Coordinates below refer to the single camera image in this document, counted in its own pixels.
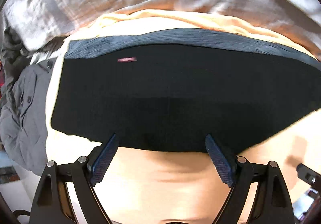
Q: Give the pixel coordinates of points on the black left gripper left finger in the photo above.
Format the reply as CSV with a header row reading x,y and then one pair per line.
x,y
52,202

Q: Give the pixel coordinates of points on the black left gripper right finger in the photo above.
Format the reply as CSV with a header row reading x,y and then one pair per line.
x,y
272,202

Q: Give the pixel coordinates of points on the black pants with patterned waistband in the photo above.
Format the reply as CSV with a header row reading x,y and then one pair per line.
x,y
167,90

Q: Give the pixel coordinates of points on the dark grey buttoned jacket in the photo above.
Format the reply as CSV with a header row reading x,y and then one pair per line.
x,y
23,118

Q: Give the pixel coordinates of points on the peach orange blanket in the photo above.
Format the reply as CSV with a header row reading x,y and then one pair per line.
x,y
159,187

